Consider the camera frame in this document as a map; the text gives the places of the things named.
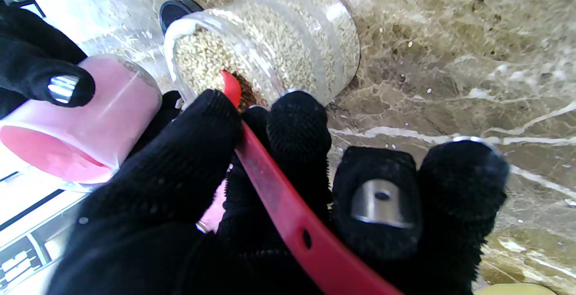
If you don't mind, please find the built-in lit shelving alcove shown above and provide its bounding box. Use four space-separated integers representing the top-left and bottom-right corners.
0 169 88 295

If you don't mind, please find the clear grain jar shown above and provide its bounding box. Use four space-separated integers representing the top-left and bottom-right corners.
163 0 361 112

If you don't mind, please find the red plastic measuring spoon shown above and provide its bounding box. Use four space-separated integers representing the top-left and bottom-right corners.
219 70 404 295

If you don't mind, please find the yellow plastic bowl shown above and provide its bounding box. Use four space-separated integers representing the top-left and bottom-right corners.
472 283 558 295

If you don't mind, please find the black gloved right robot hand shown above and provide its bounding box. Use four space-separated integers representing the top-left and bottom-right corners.
0 0 96 120

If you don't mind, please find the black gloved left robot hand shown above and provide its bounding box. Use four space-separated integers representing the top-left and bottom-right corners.
47 89 511 295

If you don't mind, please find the pink plastic measuring cup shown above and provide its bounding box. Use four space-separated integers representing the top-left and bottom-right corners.
0 54 162 186

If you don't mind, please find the black round jar lid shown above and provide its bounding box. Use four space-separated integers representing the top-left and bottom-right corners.
159 0 205 35

